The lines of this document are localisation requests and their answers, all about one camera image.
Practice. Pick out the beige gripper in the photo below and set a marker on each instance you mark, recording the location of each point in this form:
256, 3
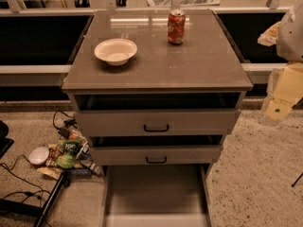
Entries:
291, 37

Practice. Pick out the grey drawer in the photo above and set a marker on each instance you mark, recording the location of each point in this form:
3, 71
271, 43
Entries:
164, 155
156, 196
155, 123

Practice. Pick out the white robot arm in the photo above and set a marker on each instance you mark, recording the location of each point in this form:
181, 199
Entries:
286, 35

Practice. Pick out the grey drawer cabinet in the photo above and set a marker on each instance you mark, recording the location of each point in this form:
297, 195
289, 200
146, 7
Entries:
203, 73

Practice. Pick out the black tripod leg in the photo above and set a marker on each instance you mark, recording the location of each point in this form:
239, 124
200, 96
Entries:
298, 178

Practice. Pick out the red soda can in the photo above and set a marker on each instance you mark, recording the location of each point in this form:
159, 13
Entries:
176, 26

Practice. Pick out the white paper bowl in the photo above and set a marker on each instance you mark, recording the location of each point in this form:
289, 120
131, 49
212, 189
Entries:
115, 51

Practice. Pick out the black power adapter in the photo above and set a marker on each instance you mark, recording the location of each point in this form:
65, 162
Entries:
64, 132

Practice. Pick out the green snack bag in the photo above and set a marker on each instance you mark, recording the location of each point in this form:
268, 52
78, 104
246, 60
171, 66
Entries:
67, 157

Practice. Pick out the yellow snack wrapper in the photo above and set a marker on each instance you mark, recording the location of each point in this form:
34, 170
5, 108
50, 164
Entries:
52, 172

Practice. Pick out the small white bowl on floor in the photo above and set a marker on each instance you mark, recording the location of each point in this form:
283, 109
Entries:
39, 156

